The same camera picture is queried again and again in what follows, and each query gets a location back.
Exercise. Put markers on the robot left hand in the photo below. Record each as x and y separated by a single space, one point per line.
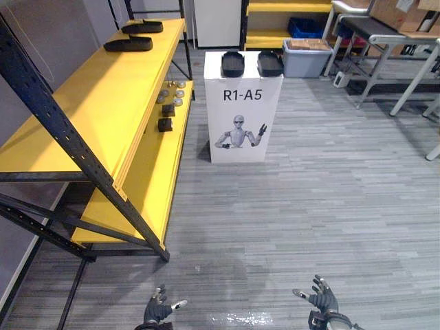
155 308

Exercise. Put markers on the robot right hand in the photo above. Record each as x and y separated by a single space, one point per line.
321 295

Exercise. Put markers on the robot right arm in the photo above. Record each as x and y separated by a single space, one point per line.
330 321

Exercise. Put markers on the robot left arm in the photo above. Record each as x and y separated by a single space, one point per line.
151 326

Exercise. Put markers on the yellow shelf rack background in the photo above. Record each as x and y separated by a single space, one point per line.
285 24

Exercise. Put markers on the small black box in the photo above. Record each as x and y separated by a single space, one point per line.
165 124
168 110

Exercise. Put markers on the white power adapter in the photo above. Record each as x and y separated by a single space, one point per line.
340 79

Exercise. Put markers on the grey plastic storage bin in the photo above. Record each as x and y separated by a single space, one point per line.
304 60

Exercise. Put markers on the black plastic housing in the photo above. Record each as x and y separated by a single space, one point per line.
142 27
232 63
129 44
269 63

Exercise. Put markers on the blue plastic crate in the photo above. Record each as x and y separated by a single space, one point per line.
306 27

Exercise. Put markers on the cardboard box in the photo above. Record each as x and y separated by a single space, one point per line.
395 15

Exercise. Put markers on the white panel board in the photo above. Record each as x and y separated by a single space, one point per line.
217 22

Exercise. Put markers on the yellow shelf rack black frame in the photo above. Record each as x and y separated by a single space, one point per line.
93 120

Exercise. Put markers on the white pedestal box R1-A5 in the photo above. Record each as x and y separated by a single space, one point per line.
240 113

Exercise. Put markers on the white table frame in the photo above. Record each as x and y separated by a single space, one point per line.
424 89

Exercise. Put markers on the conveyor table grey frame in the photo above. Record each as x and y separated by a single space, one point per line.
374 44

